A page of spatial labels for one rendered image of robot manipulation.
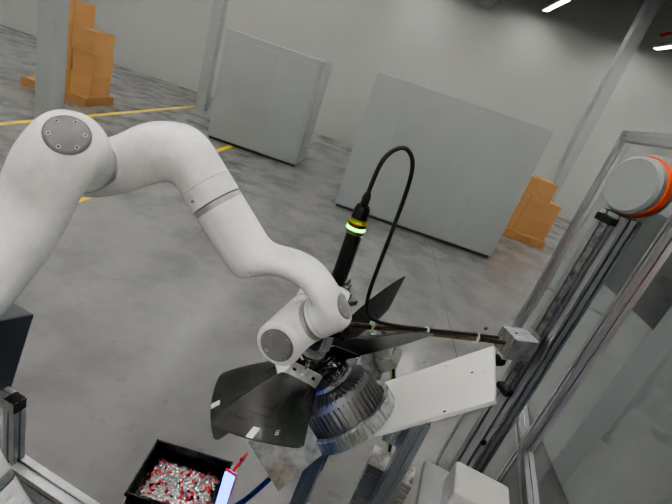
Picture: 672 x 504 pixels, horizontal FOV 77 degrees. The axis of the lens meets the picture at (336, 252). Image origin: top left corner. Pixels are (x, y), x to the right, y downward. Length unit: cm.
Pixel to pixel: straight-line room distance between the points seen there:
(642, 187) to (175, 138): 109
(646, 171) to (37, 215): 129
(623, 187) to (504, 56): 1217
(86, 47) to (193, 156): 827
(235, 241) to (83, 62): 842
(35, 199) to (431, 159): 608
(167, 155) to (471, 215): 623
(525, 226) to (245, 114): 582
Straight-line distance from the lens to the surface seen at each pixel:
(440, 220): 675
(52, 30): 692
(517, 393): 150
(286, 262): 71
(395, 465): 137
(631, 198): 132
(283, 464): 123
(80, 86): 911
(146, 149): 77
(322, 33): 1332
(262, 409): 104
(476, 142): 658
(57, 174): 68
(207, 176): 74
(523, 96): 1356
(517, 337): 135
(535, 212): 912
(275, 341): 74
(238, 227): 73
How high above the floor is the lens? 192
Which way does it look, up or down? 22 degrees down
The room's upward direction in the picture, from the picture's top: 19 degrees clockwise
